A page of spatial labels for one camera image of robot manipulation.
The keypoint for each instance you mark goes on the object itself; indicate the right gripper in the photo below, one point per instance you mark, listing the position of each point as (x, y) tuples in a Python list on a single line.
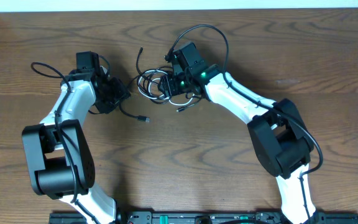
[(170, 88)]

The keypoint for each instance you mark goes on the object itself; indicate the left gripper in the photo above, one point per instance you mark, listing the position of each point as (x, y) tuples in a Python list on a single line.
[(123, 93)]

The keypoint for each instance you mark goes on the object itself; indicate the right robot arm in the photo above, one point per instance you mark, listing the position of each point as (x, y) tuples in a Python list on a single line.
[(279, 136)]

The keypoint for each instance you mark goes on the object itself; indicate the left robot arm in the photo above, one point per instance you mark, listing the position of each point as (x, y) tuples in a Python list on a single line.
[(58, 156)]

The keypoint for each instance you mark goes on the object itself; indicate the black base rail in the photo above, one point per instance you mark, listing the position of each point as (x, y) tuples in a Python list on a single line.
[(218, 218)]

